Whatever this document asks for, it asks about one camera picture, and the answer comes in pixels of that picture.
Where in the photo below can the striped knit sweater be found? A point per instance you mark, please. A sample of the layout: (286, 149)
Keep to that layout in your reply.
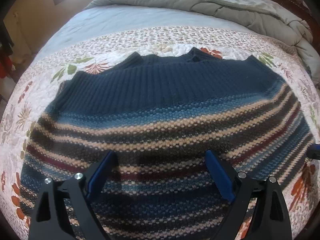
(162, 120)

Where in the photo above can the light blue bed sheet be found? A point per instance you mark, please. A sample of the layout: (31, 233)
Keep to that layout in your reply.
(125, 20)

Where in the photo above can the dark wooden headboard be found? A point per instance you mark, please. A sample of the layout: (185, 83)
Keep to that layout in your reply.
(287, 1)

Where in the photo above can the grey comforter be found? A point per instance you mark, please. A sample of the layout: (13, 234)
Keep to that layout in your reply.
(200, 0)

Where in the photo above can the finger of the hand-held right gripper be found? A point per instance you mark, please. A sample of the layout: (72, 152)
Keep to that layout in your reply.
(314, 152)

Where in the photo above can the coat rack with dark clothes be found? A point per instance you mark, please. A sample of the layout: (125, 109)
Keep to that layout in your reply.
(5, 37)

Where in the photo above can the floral quilted bedspread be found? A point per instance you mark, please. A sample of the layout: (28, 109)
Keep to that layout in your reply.
(175, 38)

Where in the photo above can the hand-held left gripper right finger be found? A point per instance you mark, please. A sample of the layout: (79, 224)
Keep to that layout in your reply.
(220, 175)

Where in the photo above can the red bag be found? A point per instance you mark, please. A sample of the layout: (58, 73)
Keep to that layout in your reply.
(3, 67)

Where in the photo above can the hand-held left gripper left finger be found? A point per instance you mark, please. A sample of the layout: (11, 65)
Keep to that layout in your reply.
(101, 172)

